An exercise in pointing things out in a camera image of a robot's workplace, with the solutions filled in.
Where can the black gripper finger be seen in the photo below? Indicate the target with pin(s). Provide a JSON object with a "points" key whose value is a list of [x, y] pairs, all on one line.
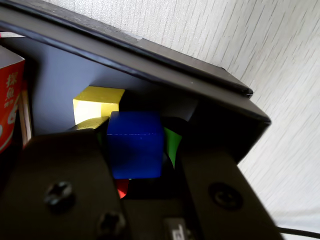
{"points": [[62, 175], [212, 180]]}

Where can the red wooden cube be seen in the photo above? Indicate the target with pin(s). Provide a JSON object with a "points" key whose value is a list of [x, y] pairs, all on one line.
{"points": [[122, 188]]}

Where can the yellow wooden cube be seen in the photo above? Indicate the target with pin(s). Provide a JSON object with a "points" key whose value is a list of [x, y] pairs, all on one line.
{"points": [[92, 105]]}

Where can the blue wooden cube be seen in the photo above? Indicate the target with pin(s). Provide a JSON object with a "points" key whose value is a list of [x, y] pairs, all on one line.
{"points": [[135, 147]]}

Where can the black cardboard box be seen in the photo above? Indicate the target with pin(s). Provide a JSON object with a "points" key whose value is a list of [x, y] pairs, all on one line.
{"points": [[62, 75]]}

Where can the orange printed carton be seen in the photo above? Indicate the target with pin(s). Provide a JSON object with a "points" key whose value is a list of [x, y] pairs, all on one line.
{"points": [[10, 100]]}

